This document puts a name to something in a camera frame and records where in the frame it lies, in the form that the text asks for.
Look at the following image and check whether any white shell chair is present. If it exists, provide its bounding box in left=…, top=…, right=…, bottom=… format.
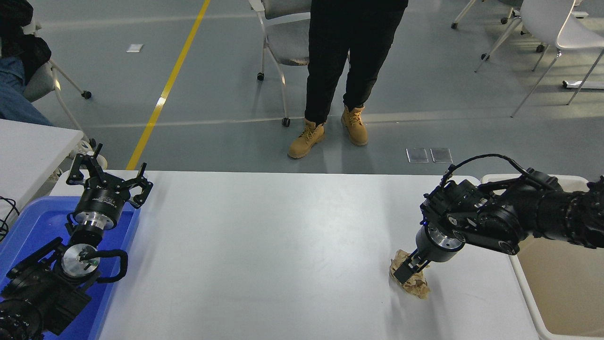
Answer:
left=511, top=0, right=604, bottom=118

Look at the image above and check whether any blue plastic tray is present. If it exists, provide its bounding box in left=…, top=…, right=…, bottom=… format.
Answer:
left=0, top=196, right=142, bottom=340

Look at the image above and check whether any white castor chair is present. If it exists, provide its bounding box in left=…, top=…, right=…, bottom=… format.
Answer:
left=452, top=0, right=545, bottom=72

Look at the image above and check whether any white-framed castor chair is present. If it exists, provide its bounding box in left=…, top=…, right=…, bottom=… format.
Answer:
left=24, top=24, right=109, bottom=170

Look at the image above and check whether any standing person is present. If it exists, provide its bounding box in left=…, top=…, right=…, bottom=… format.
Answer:
left=288, top=0, right=409, bottom=159

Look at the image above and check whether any tan paper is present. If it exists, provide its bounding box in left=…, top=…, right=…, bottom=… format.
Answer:
left=389, top=249, right=431, bottom=300

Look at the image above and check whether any seated person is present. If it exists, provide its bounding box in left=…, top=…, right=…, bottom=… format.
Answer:
left=0, top=0, right=53, bottom=126

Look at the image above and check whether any white side table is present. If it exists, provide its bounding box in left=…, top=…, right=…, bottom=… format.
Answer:
left=0, top=119, right=84, bottom=227

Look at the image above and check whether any large pale bin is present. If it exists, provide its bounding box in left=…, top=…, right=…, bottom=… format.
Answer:
left=480, top=174, right=604, bottom=340

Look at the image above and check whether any grey castor chair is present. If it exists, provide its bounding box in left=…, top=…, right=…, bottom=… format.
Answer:
left=249, top=0, right=312, bottom=128

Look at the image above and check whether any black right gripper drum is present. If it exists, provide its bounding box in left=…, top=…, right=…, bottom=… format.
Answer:
left=415, top=226, right=465, bottom=263

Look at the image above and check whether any black cable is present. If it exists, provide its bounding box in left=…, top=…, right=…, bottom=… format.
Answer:
left=0, top=195, right=20, bottom=242

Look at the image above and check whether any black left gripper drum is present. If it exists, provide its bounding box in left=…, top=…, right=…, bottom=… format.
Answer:
left=73, top=184, right=129, bottom=223

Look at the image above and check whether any white stand foot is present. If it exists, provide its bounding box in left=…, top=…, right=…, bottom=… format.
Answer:
left=562, top=79, right=604, bottom=90

